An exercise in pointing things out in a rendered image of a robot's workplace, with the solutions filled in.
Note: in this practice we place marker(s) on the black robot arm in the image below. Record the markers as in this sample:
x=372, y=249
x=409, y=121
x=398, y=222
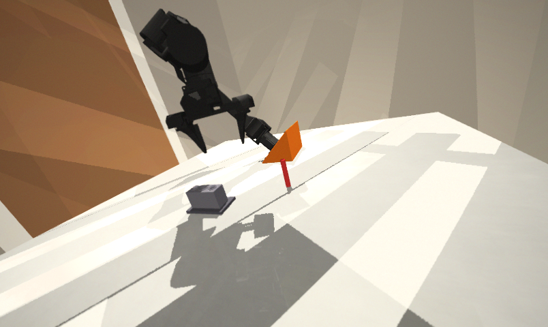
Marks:
x=173, y=39

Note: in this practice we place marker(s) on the red peg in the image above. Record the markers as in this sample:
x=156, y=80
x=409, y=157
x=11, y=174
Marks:
x=285, y=172

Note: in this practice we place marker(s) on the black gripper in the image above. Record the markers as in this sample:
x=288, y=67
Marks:
x=181, y=121

